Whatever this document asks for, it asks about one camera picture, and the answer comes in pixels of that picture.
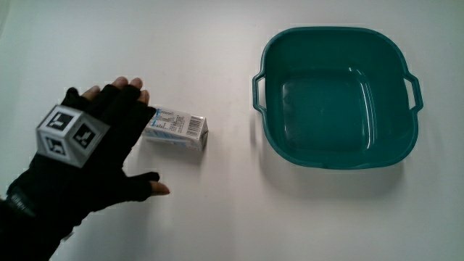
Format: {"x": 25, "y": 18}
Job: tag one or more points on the person's left hand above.
{"x": 119, "y": 145}

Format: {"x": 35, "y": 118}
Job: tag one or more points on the person's left forearm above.
{"x": 25, "y": 232}

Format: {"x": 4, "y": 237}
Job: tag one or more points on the teal plastic basin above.
{"x": 337, "y": 108}

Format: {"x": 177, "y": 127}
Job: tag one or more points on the white desk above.
{"x": 217, "y": 54}

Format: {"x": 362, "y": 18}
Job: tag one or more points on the white milk carton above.
{"x": 181, "y": 128}

